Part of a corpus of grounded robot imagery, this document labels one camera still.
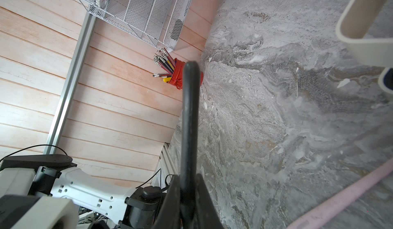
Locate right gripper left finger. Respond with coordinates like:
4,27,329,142
152,175,181,229

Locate red pen cup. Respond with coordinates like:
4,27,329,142
168,59,185,90

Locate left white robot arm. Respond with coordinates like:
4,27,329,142
1,154,166,229

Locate pens in red cup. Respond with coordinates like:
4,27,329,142
152,49,176,83

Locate black toothbrush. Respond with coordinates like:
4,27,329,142
180,61,201,229

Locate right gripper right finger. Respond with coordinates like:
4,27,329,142
194,174,224,229

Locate pink toothbrush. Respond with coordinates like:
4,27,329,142
288,159,393,229

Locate left aluminium wall rail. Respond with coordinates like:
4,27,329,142
44,13,97,154

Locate white wire mesh shelf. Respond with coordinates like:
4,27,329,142
79,0,192,52

